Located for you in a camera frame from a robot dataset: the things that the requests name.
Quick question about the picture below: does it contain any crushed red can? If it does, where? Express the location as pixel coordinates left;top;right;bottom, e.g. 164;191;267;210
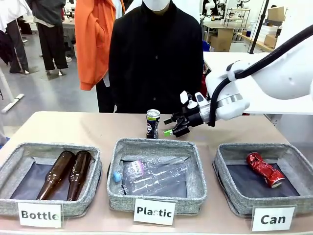
246;151;286;188

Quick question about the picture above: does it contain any person in white shirt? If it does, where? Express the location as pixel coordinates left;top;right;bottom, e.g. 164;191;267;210
0;0;34;74

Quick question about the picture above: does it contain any red fire extinguisher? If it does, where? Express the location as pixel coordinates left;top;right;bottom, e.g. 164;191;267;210
200;74;208;98

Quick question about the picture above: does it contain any white sign reading Bottle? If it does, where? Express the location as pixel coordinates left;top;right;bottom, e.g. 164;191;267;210
17;202;65;228

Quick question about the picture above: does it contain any large cardboard box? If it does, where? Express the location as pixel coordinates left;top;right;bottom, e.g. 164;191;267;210
210;28;234;52

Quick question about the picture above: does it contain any white sign reading Plastic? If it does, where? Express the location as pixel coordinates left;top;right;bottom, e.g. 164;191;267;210
133;198;178;226

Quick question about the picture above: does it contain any grey fabric basket can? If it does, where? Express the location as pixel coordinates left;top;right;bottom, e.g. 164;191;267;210
212;142;313;217

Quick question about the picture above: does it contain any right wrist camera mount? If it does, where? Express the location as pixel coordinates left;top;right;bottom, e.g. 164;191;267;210
179;90;211;111

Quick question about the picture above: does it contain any clear plastic bottle purple label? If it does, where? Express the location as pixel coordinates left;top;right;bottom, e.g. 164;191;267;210
112;158;190;190

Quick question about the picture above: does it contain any cardboard box on shelf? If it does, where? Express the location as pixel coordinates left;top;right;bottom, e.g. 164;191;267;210
268;6;286;23

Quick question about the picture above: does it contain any person in grey top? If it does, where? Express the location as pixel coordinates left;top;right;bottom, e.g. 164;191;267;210
25;0;69;75

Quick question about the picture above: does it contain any grey fabric basket bottle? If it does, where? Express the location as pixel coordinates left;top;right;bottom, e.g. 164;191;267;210
0;142;103;218

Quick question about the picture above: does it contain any wooden workbench top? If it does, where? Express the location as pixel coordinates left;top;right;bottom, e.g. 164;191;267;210
236;31;274;53

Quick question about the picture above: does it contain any brown glass bottle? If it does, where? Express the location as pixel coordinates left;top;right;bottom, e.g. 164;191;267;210
66;150;92;201
36;150;76;201

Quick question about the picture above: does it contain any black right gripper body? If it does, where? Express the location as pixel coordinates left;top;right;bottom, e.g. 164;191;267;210
170;111;205;138

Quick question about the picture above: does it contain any clear plastic bottle without label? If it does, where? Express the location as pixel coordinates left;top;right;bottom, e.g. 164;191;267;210
121;168;188;196

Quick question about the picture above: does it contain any person in black clothes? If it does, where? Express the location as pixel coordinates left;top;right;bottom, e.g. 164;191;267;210
108;0;205;115

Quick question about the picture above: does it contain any small cardboard box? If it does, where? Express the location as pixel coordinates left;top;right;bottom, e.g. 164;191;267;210
264;34;278;48

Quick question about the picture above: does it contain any white sign reading Can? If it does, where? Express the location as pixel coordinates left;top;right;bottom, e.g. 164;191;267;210
251;205;296;232

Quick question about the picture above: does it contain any black slanted pole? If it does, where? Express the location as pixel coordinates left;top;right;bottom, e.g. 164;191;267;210
248;0;269;54

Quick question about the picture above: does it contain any white desk leg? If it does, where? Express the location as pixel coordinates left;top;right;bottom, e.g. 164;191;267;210
0;66;25;114

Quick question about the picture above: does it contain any person in orange jacket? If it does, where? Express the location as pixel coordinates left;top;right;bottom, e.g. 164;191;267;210
74;0;127;113

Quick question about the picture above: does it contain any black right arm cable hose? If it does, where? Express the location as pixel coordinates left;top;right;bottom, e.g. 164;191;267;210
207;30;313;127

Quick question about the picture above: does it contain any grey fabric basket plastic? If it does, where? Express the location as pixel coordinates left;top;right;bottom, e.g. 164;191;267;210
106;137;208;216

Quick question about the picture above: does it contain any black wire shelf rack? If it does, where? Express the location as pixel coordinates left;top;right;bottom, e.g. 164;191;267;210
224;7;251;28

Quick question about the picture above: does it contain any dark blue drink can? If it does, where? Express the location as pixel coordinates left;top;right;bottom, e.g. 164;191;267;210
146;109;161;139

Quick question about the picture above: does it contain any white face mask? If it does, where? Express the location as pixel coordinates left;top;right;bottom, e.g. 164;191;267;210
142;0;171;12

